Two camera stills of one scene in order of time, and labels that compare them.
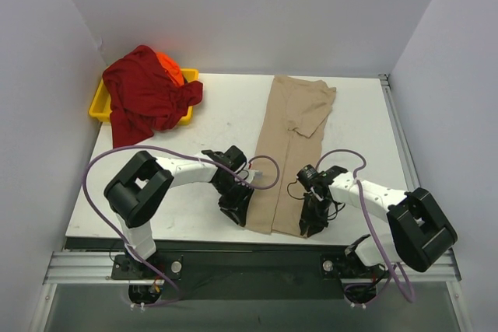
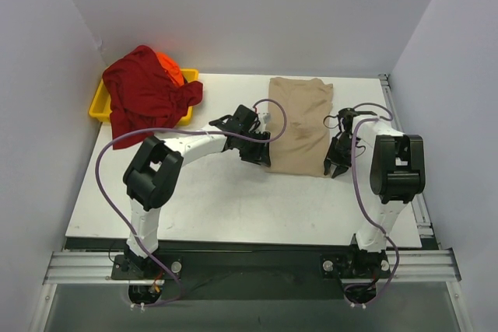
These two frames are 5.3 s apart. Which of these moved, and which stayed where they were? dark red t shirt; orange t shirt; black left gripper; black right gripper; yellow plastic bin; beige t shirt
Moved: black left gripper; black right gripper; beige t shirt
Stayed: dark red t shirt; orange t shirt; yellow plastic bin
